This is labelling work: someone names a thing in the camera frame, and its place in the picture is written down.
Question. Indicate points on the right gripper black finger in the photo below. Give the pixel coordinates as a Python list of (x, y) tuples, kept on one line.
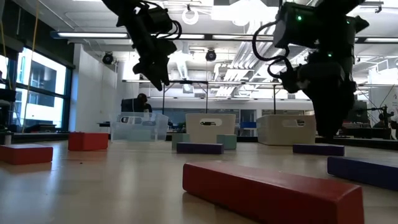
[(332, 118)]

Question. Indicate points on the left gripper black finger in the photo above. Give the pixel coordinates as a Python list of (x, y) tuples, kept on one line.
[(163, 71), (152, 76)]

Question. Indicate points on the blue rectangular block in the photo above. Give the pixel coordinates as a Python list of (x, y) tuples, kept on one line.
[(318, 150), (200, 148), (362, 172)]

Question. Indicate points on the teal cube block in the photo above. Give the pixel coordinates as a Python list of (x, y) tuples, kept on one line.
[(138, 135), (180, 140), (227, 141)]

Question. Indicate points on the red rectangular block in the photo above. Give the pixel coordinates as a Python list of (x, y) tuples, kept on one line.
[(26, 154), (88, 141), (273, 193)]

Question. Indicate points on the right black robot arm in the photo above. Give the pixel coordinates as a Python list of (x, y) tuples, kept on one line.
[(326, 25)]

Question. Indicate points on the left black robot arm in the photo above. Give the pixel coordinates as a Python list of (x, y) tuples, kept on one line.
[(124, 9)]

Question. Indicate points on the black background gantry stand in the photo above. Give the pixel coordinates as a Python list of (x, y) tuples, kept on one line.
[(274, 99), (186, 82)]

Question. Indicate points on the person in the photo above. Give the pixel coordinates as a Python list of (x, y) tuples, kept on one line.
[(143, 104), (381, 121)]

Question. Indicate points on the black computer monitor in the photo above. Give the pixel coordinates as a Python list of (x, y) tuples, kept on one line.
[(130, 105), (362, 112)]

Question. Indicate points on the white led light bar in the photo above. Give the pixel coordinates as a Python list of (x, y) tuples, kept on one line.
[(93, 35), (382, 40), (192, 36), (239, 37)]

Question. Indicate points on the clear plastic bin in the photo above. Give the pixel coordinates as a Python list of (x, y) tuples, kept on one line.
[(140, 127)]

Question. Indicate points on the black boom stand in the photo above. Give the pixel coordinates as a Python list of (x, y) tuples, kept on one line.
[(385, 116)]

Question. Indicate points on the blue crate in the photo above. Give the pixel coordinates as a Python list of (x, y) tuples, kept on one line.
[(248, 125)]

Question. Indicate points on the large window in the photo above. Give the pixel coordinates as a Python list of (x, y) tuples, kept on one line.
[(43, 77)]

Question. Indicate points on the black equipment by window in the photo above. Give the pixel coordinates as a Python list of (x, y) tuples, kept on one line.
[(6, 109)]

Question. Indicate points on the black light rail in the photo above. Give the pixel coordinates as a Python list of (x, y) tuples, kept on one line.
[(132, 35)]

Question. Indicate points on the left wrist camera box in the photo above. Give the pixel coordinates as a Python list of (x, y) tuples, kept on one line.
[(160, 20)]

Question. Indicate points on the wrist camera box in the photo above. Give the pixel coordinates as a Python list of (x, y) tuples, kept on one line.
[(292, 79), (160, 20)]

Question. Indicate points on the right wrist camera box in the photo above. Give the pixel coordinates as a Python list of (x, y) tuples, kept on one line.
[(292, 79)]

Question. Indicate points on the black round ceiling camera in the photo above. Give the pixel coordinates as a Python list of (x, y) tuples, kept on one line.
[(211, 55), (108, 58)]

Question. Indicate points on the black aluminium table frame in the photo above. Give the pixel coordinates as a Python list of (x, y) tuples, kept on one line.
[(40, 137)]

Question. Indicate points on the white cylindrical post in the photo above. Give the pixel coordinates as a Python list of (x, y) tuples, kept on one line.
[(7, 138)]

